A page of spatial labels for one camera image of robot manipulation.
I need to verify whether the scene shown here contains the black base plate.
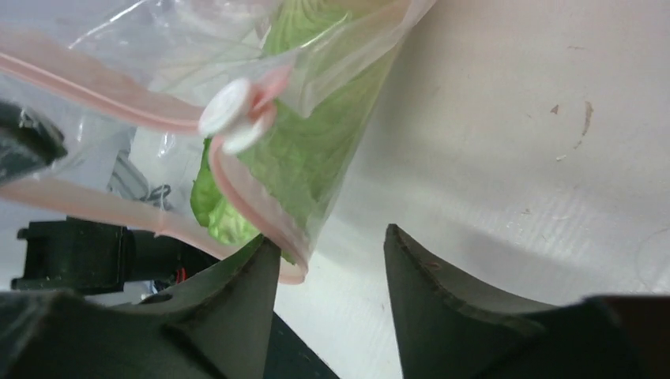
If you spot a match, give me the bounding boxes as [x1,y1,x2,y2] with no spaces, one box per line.
[10,217,217,295]

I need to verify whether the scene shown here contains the napa cabbage toy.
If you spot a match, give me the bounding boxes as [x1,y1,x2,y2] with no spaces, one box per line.
[189,0,404,263]

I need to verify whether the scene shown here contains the white zipper slider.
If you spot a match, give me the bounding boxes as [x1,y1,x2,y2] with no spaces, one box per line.
[198,78,275,155]

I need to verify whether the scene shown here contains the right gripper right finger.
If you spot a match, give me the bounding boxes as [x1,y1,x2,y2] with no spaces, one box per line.
[383,224,669,378]

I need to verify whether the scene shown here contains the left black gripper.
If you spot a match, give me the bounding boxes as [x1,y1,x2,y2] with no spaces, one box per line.
[1,100,68,186]

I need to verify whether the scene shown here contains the clear zip top bag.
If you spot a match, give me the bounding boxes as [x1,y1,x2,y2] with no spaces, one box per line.
[1,1,433,284]

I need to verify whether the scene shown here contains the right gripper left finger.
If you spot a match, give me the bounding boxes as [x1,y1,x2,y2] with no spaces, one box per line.
[1,237,280,378]

